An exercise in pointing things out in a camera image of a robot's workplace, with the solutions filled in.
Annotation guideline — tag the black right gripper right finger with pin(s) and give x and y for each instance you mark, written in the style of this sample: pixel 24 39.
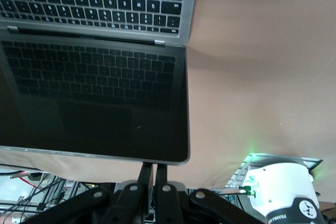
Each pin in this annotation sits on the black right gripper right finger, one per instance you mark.
pixel 168 205

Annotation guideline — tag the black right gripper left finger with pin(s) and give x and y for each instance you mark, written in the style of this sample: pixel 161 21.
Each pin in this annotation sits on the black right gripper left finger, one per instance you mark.
pixel 126 205

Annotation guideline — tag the grey laptop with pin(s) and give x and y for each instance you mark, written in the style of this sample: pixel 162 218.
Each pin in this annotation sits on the grey laptop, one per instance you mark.
pixel 105 90

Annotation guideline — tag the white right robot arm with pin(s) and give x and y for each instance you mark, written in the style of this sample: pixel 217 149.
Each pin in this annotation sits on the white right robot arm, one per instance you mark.
pixel 278 190

